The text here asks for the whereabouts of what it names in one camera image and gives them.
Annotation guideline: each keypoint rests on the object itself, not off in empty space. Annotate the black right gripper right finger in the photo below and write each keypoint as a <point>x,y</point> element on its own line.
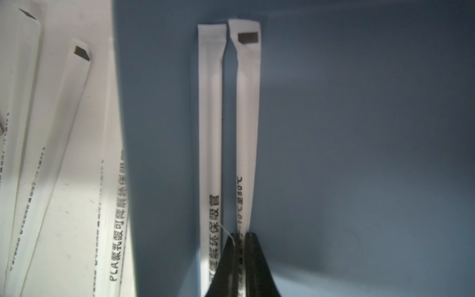
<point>259,280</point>

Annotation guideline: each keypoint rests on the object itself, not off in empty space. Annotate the blue storage tray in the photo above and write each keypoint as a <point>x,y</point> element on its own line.
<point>365,178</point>

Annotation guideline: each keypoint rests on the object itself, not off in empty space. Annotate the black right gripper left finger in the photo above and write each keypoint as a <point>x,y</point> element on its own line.
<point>226,280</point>

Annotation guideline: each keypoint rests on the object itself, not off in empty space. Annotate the straw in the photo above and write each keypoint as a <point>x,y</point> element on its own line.
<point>24,62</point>
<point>70,92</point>
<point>246,37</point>
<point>212,40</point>
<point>113,208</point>

